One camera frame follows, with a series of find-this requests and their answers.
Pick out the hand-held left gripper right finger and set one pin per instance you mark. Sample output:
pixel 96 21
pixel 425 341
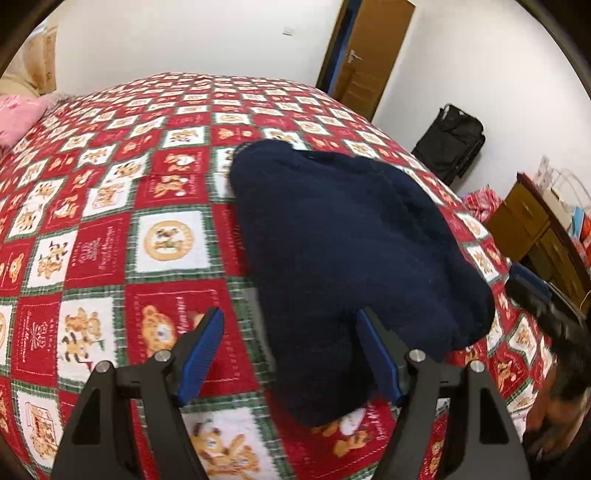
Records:
pixel 376 355

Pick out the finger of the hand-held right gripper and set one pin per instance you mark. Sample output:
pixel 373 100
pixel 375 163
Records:
pixel 528 288

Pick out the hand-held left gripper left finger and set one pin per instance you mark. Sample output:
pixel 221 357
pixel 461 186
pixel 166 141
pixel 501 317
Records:
pixel 201 355

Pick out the navy blue knitted sweater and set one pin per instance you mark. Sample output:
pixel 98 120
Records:
pixel 351 258

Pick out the person's right hand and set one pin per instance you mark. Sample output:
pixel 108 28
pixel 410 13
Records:
pixel 551 408

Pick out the wooden dresser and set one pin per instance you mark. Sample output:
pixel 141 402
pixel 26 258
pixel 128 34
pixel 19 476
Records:
pixel 540 226

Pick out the blue red box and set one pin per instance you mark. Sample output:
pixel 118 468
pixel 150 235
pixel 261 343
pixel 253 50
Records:
pixel 581 235

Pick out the red patterned cloth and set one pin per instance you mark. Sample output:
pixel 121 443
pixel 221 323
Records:
pixel 482 203

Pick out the red checked bear bedspread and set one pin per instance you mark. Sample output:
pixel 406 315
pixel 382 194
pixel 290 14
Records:
pixel 115 221

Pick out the black bag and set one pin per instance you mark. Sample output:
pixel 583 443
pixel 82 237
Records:
pixel 450 141

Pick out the brown wooden door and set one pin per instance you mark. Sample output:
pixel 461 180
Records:
pixel 374 50

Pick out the pink folded blanket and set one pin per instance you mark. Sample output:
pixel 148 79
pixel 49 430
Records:
pixel 21 117

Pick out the beige patterned curtain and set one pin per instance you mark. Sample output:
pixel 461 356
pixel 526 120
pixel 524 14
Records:
pixel 44 60

